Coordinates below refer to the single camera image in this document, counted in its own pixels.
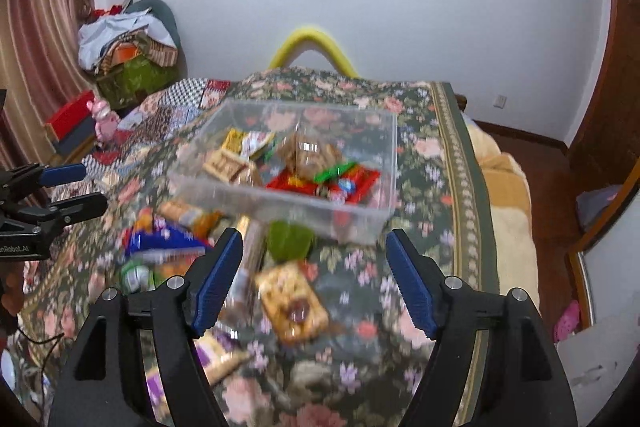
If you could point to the pile of clothes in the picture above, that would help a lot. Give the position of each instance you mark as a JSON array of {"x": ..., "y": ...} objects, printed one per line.
[{"x": 117, "y": 37}]

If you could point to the clear plastic storage box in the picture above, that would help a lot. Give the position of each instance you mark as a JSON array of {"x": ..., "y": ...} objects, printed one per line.
[{"x": 300, "y": 212}]

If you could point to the long brown snack packet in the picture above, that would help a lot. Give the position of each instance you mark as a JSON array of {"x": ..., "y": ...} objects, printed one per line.
[{"x": 250, "y": 257}]

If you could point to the yellow snack packet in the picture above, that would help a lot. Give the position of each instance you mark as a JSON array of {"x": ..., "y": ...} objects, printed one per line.
[{"x": 233, "y": 141}]

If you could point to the jam cookie snack packet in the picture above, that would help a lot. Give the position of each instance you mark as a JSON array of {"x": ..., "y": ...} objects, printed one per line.
[{"x": 290, "y": 302}]

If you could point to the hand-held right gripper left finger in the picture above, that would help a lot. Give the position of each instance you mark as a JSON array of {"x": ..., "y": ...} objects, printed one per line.
[{"x": 216, "y": 292}]

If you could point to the floral tablecloth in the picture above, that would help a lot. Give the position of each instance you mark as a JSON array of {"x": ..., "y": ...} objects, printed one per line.
[{"x": 360, "y": 267}]

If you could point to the pink toy figure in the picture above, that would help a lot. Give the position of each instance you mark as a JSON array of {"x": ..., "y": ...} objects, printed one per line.
[{"x": 104, "y": 119}]

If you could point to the checkered patchwork blanket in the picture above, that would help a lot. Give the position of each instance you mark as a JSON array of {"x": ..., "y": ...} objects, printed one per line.
[{"x": 165, "y": 117}]

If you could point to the pink slipper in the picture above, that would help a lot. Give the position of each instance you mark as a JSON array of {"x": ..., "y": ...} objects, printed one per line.
[{"x": 567, "y": 321}]

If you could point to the wall socket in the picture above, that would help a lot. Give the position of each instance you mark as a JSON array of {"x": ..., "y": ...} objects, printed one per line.
[{"x": 499, "y": 100}]

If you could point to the white and red snack packet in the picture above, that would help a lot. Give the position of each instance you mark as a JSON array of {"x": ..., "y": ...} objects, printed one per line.
[{"x": 257, "y": 144}]

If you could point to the beige cracker packet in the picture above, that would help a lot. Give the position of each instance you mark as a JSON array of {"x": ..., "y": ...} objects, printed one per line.
[{"x": 225, "y": 166}]

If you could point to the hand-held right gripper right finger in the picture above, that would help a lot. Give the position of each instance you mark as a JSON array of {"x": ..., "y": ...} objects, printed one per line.
[{"x": 411, "y": 287}]

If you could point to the wooden wardrobe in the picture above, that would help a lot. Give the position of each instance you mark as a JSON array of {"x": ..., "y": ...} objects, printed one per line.
[{"x": 612, "y": 82}]

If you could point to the yellow blanket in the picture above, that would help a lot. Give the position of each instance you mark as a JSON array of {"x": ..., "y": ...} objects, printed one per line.
[{"x": 505, "y": 207}]

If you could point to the beige and purple snack packet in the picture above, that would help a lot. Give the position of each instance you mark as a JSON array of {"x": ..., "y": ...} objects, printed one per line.
[{"x": 220, "y": 354}]

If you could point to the clear bag of brown snacks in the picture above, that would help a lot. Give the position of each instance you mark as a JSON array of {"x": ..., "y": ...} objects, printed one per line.
[{"x": 307, "y": 154}]

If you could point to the white board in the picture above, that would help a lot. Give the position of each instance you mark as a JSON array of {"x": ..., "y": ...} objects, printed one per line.
[{"x": 600, "y": 367}]

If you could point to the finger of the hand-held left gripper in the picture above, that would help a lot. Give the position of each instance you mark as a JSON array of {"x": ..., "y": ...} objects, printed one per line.
[
  {"x": 82, "y": 207},
  {"x": 62, "y": 174}
]

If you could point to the green bag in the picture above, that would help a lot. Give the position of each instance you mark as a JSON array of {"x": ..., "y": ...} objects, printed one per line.
[{"x": 135, "y": 82}]

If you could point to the green and white snack packet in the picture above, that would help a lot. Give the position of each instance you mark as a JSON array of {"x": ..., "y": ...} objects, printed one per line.
[{"x": 136, "y": 278}]

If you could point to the red box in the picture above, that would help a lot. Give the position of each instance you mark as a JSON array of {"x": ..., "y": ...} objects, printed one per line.
[{"x": 70, "y": 114}]

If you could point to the green stick snack packet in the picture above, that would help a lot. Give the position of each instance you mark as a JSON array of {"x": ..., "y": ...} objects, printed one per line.
[{"x": 336, "y": 172}]

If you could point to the yellow chair back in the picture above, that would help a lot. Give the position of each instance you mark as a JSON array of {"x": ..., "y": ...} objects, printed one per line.
[{"x": 311, "y": 38}]

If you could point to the orange snack packet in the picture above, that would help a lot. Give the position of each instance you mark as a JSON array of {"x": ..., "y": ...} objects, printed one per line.
[{"x": 187, "y": 214}]

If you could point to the striped brown curtain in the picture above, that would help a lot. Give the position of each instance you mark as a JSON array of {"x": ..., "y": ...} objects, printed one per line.
[{"x": 40, "y": 7}]

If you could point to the blue snack packet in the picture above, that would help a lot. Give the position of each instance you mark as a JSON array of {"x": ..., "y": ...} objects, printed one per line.
[{"x": 160, "y": 239}]

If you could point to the wooden framed mirror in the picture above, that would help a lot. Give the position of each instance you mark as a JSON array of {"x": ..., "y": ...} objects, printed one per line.
[{"x": 607, "y": 267}]

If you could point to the grey chair back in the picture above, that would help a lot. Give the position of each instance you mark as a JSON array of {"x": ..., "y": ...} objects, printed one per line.
[{"x": 162, "y": 14}]

